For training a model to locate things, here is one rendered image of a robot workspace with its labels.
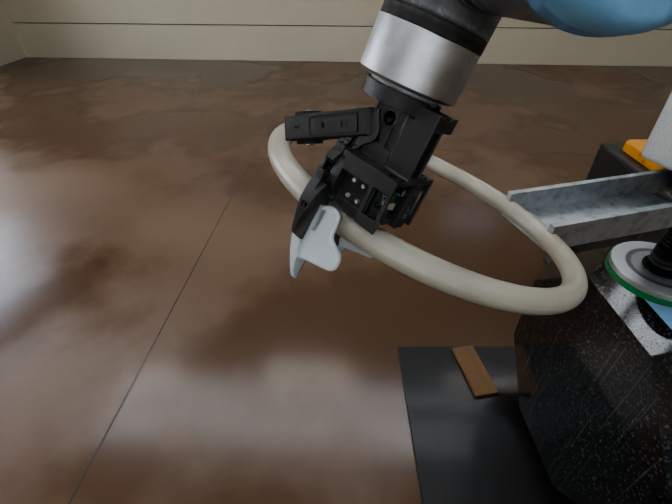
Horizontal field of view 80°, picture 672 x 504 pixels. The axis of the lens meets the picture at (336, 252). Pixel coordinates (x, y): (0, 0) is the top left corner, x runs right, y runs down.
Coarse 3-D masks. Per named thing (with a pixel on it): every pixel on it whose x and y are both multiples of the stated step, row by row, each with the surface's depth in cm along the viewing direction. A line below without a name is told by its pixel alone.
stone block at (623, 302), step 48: (624, 288) 104; (528, 336) 147; (576, 336) 119; (624, 336) 100; (528, 384) 148; (576, 384) 119; (624, 384) 100; (576, 432) 120; (624, 432) 100; (576, 480) 120; (624, 480) 100
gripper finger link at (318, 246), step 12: (324, 216) 39; (336, 216) 38; (312, 228) 40; (324, 228) 39; (336, 228) 39; (300, 240) 40; (312, 240) 40; (324, 240) 39; (300, 252) 41; (312, 252) 40; (324, 252) 39; (336, 252) 39; (300, 264) 42; (324, 264) 39; (336, 264) 39
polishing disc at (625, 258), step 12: (612, 252) 99; (624, 252) 99; (636, 252) 99; (648, 252) 99; (612, 264) 96; (624, 264) 95; (636, 264) 95; (624, 276) 92; (636, 276) 92; (648, 276) 92; (648, 288) 88; (660, 288) 88
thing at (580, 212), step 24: (528, 192) 73; (552, 192) 75; (576, 192) 77; (600, 192) 79; (624, 192) 81; (648, 192) 83; (504, 216) 75; (552, 216) 75; (576, 216) 75; (600, 216) 67; (624, 216) 68; (648, 216) 70; (576, 240) 68; (600, 240) 70
